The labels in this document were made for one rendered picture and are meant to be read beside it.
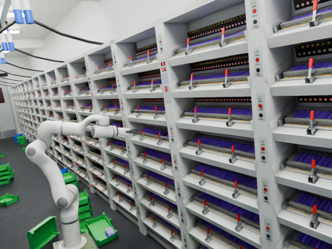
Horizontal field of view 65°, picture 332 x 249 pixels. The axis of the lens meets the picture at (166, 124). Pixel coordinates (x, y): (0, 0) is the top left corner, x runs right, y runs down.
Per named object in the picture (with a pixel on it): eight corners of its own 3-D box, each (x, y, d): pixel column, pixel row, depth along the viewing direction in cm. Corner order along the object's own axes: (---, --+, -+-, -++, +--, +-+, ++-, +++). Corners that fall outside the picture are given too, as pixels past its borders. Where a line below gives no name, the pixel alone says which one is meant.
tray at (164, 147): (172, 154, 184) (167, 143, 181) (132, 143, 234) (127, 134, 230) (191, 138, 194) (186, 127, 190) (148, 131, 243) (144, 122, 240)
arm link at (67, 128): (65, 110, 180) (110, 114, 183) (64, 133, 182) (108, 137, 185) (62, 111, 171) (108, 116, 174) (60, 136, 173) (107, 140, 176)
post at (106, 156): (113, 210, 306) (86, 51, 274) (110, 208, 313) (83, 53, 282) (129, 204, 317) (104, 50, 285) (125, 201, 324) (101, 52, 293)
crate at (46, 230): (30, 252, 246) (37, 253, 243) (26, 232, 242) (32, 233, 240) (54, 233, 273) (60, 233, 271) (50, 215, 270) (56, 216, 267)
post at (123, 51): (144, 235, 249) (114, 38, 217) (139, 231, 256) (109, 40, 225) (161, 227, 260) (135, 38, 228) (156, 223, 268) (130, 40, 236)
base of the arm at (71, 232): (62, 256, 175) (59, 230, 173) (55, 244, 190) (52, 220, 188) (90, 244, 186) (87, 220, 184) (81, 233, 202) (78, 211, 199)
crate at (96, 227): (117, 237, 252) (117, 230, 249) (97, 246, 241) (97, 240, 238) (104, 218, 274) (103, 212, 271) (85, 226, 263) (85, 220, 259)
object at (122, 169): (133, 182, 248) (126, 171, 243) (107, 169, 298) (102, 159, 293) (149, 169, 258) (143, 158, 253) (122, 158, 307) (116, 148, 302)
